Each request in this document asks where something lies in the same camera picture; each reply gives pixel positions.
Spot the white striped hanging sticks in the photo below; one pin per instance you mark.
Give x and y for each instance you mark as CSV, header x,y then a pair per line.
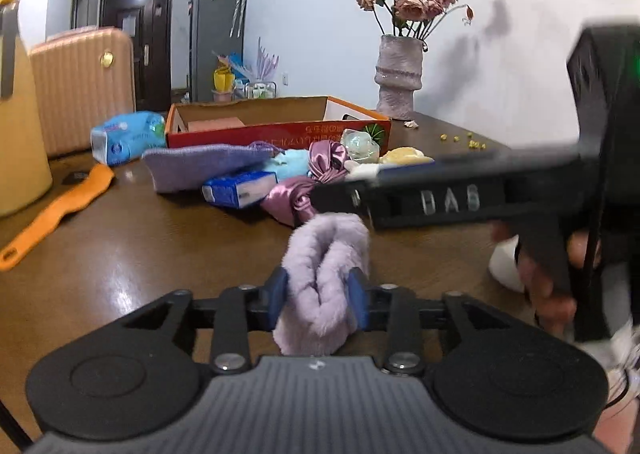
x,y
240,9

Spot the pink ribbed suitcase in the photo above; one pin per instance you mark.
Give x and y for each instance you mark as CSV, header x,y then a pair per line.
x,y
82,89

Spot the dark brown door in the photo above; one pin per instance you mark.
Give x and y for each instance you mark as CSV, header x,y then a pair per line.
x,y
135,44

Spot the light blue plush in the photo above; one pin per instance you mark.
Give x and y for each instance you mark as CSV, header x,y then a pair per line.
x,y
290,165

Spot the orange shoehorn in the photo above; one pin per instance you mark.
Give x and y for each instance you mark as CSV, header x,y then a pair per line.
x,y
60,211

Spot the yellow flower pot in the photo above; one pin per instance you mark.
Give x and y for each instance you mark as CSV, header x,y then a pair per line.
x,y
223,80

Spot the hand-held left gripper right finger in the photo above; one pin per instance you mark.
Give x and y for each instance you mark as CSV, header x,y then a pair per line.
x,y
358,301

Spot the red cardboard box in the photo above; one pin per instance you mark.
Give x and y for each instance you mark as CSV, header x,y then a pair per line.
x,y
280,131

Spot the blue wet wipes pack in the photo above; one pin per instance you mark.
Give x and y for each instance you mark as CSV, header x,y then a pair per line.
x,y
127,136

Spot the purple knitted cloth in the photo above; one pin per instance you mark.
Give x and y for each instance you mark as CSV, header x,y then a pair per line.
x,y
200,164

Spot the grey refrigerator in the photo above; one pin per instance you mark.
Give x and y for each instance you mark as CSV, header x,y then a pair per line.
x,y
212,44

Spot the mauve textured vase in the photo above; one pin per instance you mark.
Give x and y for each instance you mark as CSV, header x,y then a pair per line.
x,y
397,79

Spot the yellow and white plush toy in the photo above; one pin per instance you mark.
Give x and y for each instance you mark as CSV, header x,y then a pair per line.
x,y
405,155

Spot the purple fluffy headband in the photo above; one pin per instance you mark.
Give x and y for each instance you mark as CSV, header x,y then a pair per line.
x,y
320,274

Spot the person's right hand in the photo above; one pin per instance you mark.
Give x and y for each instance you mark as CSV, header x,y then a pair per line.
x,y
545,294

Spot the purple decorative stems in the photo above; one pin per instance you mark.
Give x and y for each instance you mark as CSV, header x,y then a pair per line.
x,y
267,61

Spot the scattered yellow bits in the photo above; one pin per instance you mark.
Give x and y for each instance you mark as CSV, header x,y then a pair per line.
x,y
470,141

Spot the pale green sponge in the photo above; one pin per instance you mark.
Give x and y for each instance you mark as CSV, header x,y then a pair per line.
x,y
360,146

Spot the pink satin headband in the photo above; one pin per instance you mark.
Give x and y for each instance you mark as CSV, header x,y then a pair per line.
x,y
292,199

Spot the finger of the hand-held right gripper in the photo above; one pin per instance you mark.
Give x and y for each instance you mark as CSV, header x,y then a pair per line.
x,y
340,198
475,165

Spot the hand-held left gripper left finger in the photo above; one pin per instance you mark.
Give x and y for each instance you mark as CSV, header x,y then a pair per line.
x,y
277,296

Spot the blue tissue pack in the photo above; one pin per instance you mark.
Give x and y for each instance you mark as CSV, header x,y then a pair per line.
x,y
237,189

